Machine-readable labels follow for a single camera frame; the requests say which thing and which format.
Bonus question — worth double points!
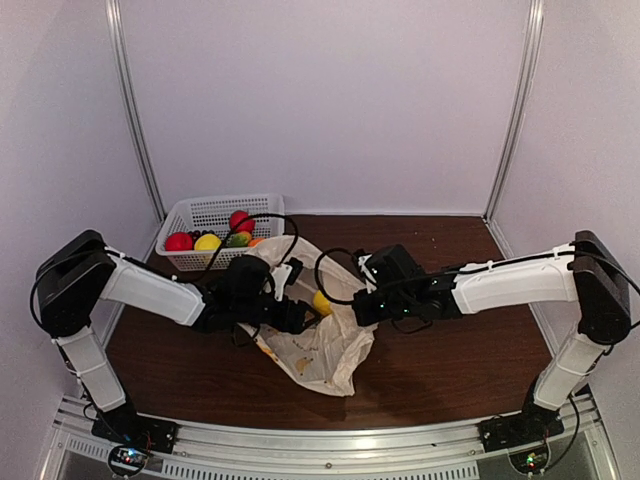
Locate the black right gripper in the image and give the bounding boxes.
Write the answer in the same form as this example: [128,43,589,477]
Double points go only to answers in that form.
[353,288,416,326]

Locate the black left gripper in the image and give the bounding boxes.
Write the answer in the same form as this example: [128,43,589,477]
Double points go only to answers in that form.
[233,293,321,334]

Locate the yellow lemon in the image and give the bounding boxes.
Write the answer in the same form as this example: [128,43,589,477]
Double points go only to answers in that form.
[312,291,332,317]
[194,233,222,251]

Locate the banana print plastic bag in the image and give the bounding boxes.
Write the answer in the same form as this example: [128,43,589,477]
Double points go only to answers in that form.
[240,235,378,397]

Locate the orange fruit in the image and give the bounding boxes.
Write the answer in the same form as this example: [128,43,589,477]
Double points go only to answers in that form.
[248,238,265,248]

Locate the green yellow mango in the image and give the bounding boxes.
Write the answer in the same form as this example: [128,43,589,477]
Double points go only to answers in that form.
[227,231,252,248]

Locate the red apple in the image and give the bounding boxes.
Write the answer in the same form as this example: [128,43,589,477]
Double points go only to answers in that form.
[229,210,256,234]

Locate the dark red grape bunch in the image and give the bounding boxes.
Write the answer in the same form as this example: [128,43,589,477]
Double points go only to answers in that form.
[187,230,215,241]

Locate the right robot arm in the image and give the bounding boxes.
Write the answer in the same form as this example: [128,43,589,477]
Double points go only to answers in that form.
[351,230,636,442]

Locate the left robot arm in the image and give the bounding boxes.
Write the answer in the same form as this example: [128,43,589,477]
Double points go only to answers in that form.
[29,230,321,444]

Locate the white perforated plastic basket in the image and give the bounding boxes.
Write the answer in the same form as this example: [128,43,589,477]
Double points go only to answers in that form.
[155,193,285,272]

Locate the right circuit board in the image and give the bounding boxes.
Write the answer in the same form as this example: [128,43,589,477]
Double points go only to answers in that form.
[509,446,550,476]

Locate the circuit board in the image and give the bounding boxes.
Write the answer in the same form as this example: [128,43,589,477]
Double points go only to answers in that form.
[107,445,150,477]
[509,446,550,476]

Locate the left circuit board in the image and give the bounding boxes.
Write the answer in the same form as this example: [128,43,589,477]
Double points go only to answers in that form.
[107,445,150,477]

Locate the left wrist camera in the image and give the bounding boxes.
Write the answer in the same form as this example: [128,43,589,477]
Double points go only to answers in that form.
[271,258,304,302]

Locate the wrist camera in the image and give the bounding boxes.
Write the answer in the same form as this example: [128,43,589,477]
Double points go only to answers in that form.
[354,249,376,293]
[271,258,304,302]

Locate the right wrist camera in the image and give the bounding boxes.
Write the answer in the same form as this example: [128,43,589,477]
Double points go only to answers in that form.
[354,249,376,293]

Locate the left black camera cable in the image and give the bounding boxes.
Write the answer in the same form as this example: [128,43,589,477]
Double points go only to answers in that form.
[199,213,301,281]

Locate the black camera cable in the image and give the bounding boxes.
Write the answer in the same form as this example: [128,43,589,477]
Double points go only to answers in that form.
[314,242,640,336]
[199,213,301,281]

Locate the aluminium front rail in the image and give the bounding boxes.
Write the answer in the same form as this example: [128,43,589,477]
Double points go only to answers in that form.
[35,394,622,479]

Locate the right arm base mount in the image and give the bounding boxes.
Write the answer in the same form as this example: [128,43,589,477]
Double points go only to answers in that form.
[478,405,564,452]

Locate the right black camera cable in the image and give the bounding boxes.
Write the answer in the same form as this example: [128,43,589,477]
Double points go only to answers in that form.
[314,242,640,336]

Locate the right aluminium corner post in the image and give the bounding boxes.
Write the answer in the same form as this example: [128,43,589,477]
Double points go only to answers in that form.
[483,0,544,223]

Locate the aluminium corner post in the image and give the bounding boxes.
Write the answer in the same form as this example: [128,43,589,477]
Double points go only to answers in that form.
[105,0,166,223]
[483,0,544,223]

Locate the left aluminium corner post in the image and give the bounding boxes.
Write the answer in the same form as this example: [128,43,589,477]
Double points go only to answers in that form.
[105,0,166,223]

